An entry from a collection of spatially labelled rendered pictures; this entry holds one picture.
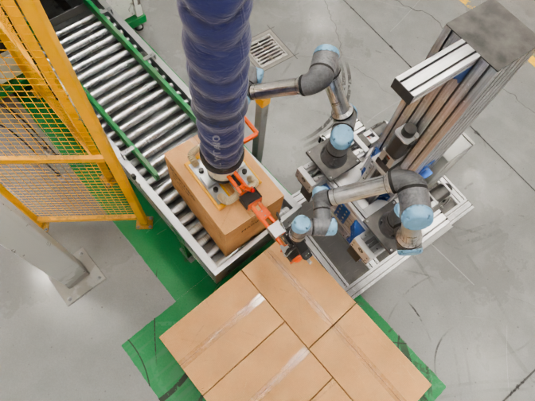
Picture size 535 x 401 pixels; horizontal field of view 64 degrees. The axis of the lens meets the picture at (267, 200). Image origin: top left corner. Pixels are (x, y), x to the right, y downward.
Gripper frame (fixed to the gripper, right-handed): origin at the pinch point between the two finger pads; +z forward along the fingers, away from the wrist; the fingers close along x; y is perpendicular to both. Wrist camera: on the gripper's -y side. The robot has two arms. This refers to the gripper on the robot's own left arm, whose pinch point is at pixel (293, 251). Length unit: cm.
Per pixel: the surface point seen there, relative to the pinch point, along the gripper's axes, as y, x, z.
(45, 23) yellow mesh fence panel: 99, 45, -86
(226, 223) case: 35.2, 15.3, 13.3
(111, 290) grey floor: 71, 89, 109
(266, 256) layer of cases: 16, -1, 54
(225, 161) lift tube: 51, 5, -19
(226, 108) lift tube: 50, 5, -64
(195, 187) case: 62, 17, 13
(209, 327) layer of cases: 2, 51, 54
